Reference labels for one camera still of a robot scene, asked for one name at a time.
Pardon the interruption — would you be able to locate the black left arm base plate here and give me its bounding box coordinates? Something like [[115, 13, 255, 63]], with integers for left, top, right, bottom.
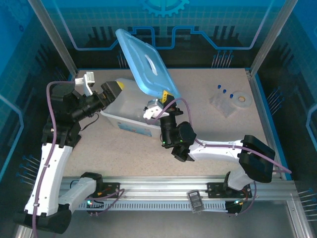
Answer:
[[96, 182, 121, 199]]

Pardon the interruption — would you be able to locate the white slotted cable duct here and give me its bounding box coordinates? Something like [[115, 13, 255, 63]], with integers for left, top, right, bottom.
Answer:
[[74, 200, 228, 212]]

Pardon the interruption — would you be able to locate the aluminium frame post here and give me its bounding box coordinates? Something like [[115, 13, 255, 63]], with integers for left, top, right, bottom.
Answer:
[[27, 0, 79, 77], [249, 0, 299, 77]]

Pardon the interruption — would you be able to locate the white plastic storage bin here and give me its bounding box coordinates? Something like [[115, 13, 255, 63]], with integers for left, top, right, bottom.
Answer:
[[100, 78, 171, 137]]

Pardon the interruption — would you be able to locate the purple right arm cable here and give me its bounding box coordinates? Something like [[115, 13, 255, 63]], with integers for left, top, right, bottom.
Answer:
[[146, 97, 293, 174]]

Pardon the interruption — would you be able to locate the small grey electronic device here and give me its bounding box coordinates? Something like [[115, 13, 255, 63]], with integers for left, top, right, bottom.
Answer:
[[186, 189, 204, 214]]

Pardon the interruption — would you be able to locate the blue plastic bin lid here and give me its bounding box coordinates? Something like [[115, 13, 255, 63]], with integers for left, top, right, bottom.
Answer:
[[115, 28, 181, 98]]

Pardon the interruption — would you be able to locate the clear plastic tube rack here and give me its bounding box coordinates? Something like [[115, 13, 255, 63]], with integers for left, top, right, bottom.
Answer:
[[210, 92, 236, 119]]

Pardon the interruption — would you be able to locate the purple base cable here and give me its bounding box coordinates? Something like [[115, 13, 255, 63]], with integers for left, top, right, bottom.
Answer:
[[86, 189, 124, 217], [227, 180, 258, 217]]

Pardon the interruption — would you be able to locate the white tape roll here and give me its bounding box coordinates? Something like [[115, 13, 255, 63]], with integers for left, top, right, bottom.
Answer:
[[231, 90, 253, 109]]

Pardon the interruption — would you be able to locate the aluminium mounting rail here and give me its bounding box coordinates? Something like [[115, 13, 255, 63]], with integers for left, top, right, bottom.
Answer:
[[58, 175, 297, 200]]

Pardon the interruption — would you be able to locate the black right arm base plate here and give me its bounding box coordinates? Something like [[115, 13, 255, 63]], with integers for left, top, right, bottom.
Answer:
[[207, 182, 253, 199]]

